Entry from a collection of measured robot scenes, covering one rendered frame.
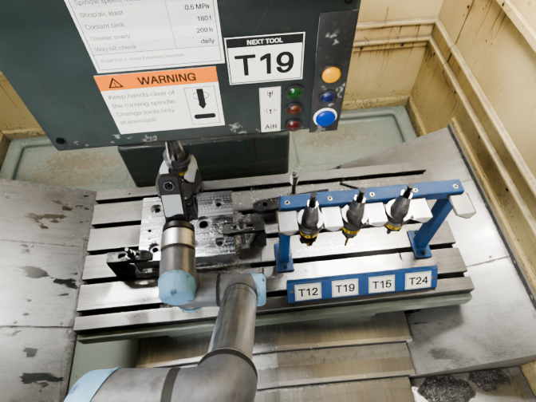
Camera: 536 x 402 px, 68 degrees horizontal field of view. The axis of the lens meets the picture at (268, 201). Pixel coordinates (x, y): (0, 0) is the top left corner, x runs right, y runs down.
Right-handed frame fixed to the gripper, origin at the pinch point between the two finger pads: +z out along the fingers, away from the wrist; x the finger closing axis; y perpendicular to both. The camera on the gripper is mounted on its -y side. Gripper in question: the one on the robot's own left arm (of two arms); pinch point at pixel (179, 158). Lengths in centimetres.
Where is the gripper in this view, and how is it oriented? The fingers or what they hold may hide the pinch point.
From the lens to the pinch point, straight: 100.2
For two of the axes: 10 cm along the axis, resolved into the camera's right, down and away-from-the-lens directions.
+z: -1.0, -8.3, 5.4
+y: 0.2, 5.4, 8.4
